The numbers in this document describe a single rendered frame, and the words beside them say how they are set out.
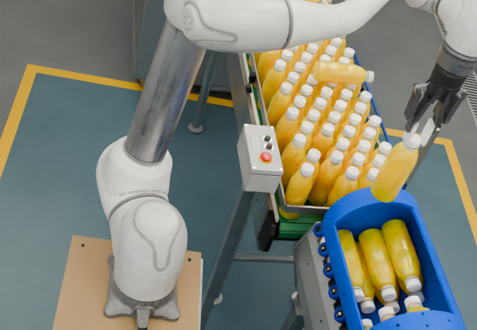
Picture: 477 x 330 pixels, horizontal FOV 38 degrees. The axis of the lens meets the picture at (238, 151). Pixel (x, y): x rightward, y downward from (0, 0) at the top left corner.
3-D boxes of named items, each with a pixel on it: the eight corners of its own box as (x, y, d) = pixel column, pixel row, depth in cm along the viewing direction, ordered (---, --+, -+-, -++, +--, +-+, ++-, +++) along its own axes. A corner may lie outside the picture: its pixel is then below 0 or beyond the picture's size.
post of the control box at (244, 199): (192, 338, 283) (250, 173, 216) (191, 329, 286) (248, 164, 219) (201, 338, 284) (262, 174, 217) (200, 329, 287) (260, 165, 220)
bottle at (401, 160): (387, 206, 180) (415, 158, 167) (365, 189, 182) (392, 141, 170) (400, 194, 185) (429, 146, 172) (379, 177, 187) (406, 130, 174)
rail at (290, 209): (284, 212, 214) (287, 206, 212) (284, 210, 215) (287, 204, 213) (400, 219, 224) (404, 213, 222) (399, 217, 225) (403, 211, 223)
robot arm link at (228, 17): (299, 9, 119) (270, -32, 128) (201, 9, 112) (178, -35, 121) (278, 69, 128) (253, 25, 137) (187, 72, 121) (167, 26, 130)
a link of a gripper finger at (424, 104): (443, 91, 156) (439, 90, 156) (416, 126, 163) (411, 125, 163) (438, 81, 159) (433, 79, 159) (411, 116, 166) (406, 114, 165)
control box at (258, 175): (243, 191, 210) (252, 168, 203) (236, 145, 224) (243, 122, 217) (275, 194, 212) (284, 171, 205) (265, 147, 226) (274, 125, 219)
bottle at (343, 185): (317, 209, 225) (336, 171, 212) (332, 202, 229) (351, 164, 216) (331, 225, 221) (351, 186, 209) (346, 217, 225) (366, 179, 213)
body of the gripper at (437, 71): (441, 74, 150) (425, 106, 156) (476, 78, 152) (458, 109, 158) (431, 54, 155) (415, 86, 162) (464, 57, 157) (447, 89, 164)
